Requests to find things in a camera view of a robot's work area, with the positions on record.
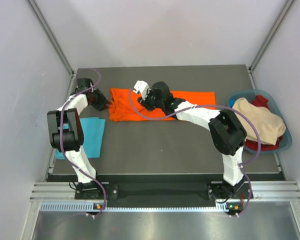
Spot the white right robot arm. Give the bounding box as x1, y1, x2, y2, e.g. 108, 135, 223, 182
133, 80, 247, 199

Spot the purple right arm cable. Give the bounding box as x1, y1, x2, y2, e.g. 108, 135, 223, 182
128, 87, 263, 216

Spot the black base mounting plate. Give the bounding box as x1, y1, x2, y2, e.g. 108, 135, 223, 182
75, 182, 251, 208

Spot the blue plastic laundry basket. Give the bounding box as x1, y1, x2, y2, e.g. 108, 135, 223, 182
226, 88, 293, 155

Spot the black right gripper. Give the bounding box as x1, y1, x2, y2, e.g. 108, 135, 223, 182
137, 89, 164, 113

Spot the grey slotted cable duct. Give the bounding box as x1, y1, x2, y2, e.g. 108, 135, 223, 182
40, 202, 239, 213

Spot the blue t-shirt in basket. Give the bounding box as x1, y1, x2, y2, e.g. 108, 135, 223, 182
228, 100, 235, 108

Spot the beige t-shirt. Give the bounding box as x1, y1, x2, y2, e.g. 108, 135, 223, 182
232, 97, 287, 146

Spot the orange t-shirt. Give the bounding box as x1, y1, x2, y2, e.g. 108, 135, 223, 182
108, 88, 217, 122

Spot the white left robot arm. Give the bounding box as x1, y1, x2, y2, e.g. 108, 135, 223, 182
47, 78, 110, 199

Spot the folded light blue t-shirt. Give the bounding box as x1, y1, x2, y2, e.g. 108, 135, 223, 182
55, 116, 107, 160

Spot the dark red t-shirt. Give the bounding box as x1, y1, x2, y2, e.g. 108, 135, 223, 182
244, 95, 283, 152

